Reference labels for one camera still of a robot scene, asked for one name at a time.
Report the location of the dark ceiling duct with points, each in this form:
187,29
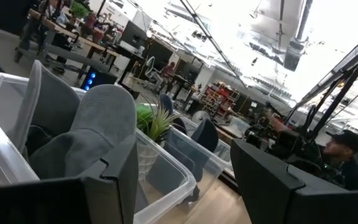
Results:
293,57

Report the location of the black office monitor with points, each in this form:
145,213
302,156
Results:
134,34

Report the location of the white office chair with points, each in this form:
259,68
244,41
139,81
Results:
151,73

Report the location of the red shelf rack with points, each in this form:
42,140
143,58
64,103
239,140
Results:
221,96

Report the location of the long wooden desk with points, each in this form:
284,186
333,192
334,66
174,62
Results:
73,34

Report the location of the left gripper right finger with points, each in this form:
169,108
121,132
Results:
291,202

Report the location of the green plant in patterned pot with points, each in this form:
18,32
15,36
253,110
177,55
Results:
157,127

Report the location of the black camera rig frame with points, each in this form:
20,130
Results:
344,95

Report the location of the light grey cap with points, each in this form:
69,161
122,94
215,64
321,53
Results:
104,118

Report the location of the black computer with blue lights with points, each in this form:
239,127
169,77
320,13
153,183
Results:
104,79

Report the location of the person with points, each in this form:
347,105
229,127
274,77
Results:
26,37
168,70
353,174

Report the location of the green desk plant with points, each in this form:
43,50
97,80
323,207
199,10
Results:
79,10

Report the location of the round grey fan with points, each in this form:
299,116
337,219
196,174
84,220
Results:
201,117

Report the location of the clear plastic bin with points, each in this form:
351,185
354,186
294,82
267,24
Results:
219,165
166,186

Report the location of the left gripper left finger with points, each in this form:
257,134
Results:
57,202

